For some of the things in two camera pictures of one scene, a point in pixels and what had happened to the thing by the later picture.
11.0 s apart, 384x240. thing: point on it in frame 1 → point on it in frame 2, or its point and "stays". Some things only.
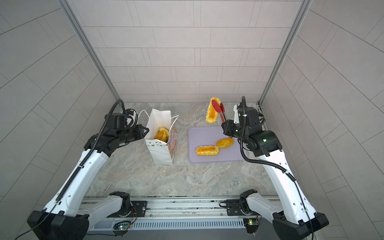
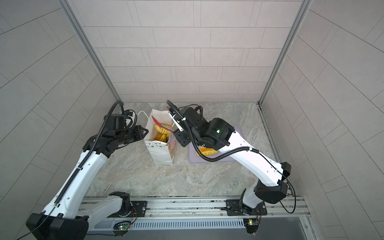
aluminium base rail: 185,213 stays
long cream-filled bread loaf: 207,150 stays
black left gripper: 140,134 stays
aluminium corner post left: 92,50 stays
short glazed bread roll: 212,114 → 161,130
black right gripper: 227,127 → 180,138
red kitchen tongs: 220,109 → 164,127
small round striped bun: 163,134 stays
